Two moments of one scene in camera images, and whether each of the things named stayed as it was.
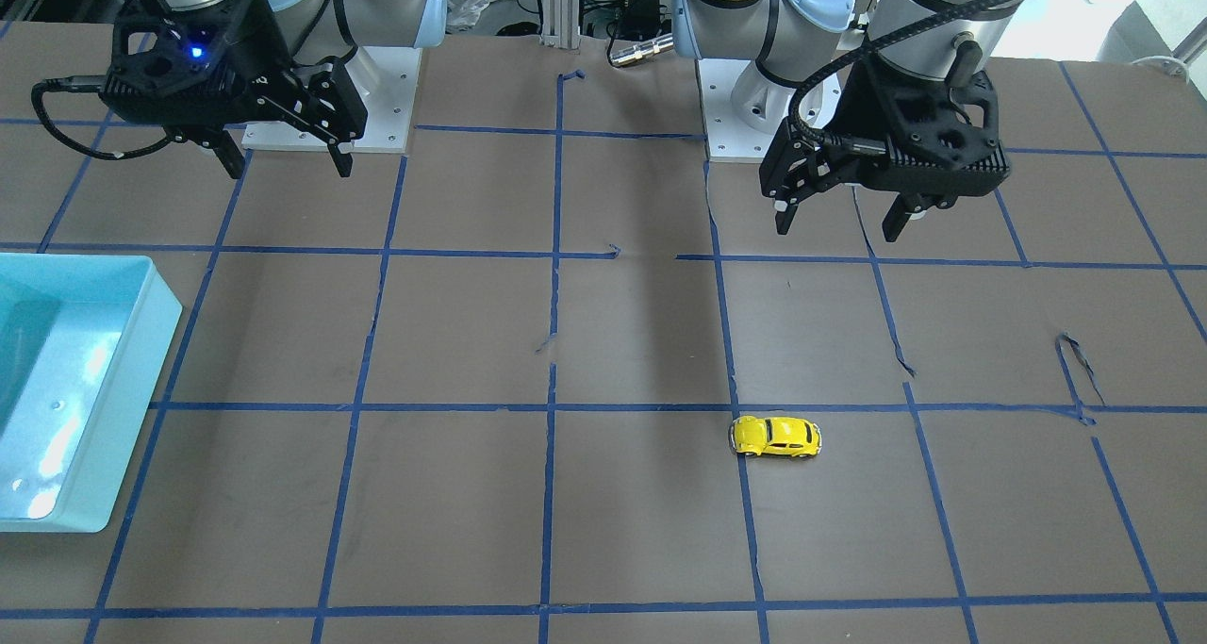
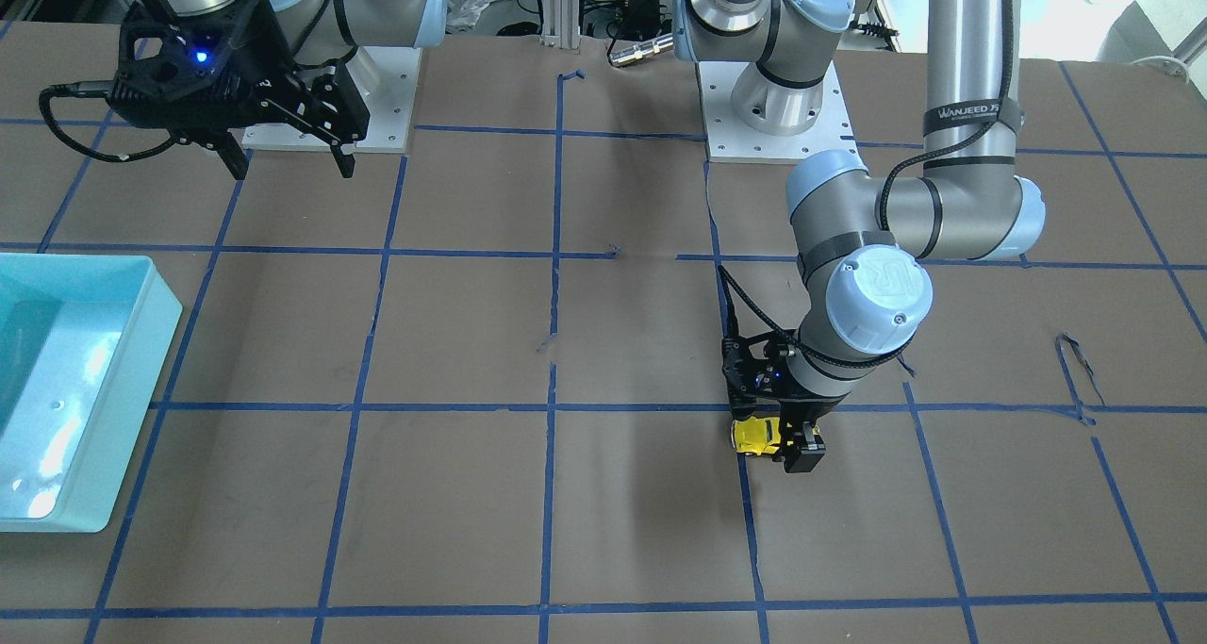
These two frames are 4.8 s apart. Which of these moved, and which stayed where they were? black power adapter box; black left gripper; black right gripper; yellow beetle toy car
Moved: black left gripper
Stayed: black power adapter box; black right gripper; yellow beetle toy car
